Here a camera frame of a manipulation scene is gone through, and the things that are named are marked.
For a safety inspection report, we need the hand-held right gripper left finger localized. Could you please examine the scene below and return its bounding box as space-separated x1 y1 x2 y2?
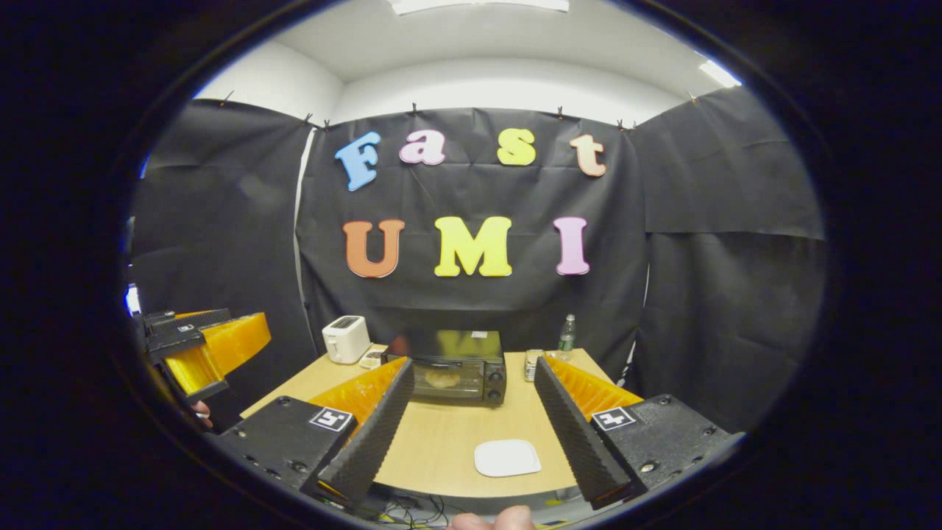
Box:
209 356 416 510

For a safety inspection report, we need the black backdrop cloth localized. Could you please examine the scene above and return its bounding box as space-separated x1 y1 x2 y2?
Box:
127 87 826 435

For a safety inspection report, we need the tangle of black cables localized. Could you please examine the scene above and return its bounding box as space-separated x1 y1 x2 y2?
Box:
374 493 458 528

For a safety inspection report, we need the black electric oven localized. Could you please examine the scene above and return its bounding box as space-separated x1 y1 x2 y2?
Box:
401 329 509 408

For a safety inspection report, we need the white square plate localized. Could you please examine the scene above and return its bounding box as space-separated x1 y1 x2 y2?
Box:
473 439 542 478

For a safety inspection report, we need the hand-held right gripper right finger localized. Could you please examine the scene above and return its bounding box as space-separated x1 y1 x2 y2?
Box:
533 356 738 512

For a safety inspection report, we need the small ceiling light panel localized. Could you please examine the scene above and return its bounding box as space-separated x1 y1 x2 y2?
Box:
697 60 743 90

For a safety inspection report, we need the long ceiling light panel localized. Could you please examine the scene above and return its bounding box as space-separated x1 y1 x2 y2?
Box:
389 0 572 16

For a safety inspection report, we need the white toaster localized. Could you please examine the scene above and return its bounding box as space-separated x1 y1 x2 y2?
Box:
321 315 372 365

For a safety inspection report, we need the clear plastic water bottle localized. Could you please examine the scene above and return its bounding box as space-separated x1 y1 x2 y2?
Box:
556 314 578 362

